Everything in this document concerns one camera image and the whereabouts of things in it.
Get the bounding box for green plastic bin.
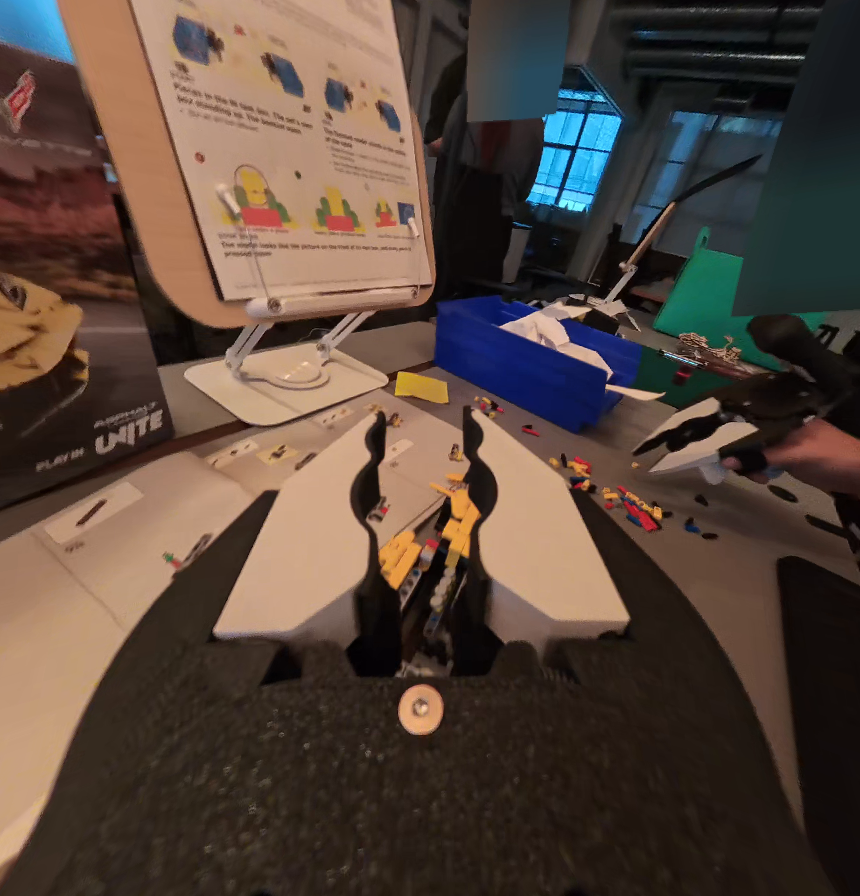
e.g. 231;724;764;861
633;226;851;413

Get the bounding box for yellow paper card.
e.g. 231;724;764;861
393;371;450;406

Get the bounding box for instruction sheet on wooden stand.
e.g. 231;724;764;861
57;0;438;427

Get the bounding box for blue plastic bin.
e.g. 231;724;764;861
434;296;644;435

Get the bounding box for toy car box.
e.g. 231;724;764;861
0;35;176;520

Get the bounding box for grey desk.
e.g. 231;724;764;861
0;318;860;827

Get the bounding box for person's right hand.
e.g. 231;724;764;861
720;419;860;499

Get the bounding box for open instruction booklet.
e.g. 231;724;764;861
0;392;473;872

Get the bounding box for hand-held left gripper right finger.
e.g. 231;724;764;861
454;406;631;677

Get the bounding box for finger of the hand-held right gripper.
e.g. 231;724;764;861
631;396;726;457
645;420;761;475

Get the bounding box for scattered black toy pieces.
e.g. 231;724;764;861
684;482;854;541

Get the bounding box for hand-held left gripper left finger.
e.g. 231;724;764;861
213;410;404;677

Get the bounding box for beige chain bundle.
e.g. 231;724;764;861
677;331;744;373

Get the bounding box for yellow toy car model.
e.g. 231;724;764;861
376;472;485;676

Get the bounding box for printed instruction sheet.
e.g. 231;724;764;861
131;0;434;303

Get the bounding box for blue lit window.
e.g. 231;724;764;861
643;108;784;235
526;90;624;213

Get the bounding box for pile of colourful toy bricks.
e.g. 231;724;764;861
472;394;669;536

